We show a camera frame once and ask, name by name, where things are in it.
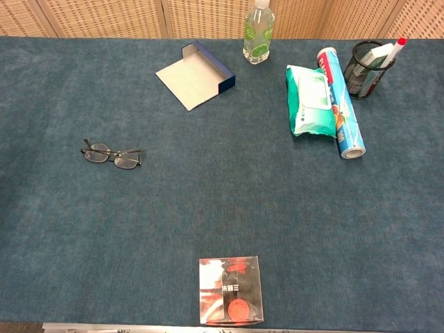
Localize blue plastic wrap roll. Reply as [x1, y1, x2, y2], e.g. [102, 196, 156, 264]
[316, 47, 367, 160]

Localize green white small carton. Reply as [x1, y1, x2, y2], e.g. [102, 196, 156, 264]
[360, 44, 393, 67]

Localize green wet wipes pack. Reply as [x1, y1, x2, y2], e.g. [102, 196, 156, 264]
[285, 64, 338, 139]

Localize clear bottle with green label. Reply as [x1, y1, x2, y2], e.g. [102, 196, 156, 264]
[242, 0, 276, 65]

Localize white bottle with red cap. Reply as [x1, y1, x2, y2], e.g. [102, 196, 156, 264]
[376, 37, 409, 69]

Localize black mesh pen holder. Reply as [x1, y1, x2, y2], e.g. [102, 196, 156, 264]
[343, 40, 397, 101]

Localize open blue white cardboard box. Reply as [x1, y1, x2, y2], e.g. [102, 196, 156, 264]
[155, 40, 237, 112]

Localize blue felt table cloth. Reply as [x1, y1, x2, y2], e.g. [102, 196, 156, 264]
[0, 36, 444, 329]

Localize black wire-frame eyeglasses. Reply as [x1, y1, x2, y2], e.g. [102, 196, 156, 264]
[80, 138, 145, 170]

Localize silver metal table rail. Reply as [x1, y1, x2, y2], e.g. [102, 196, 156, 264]
[42, 322, 444, 333]

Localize woven rattan folding screen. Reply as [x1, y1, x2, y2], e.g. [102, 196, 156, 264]
[0, 0, 444, 40]

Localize clear box with red contents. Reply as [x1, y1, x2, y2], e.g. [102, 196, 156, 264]
[198, 255, 265, 326]

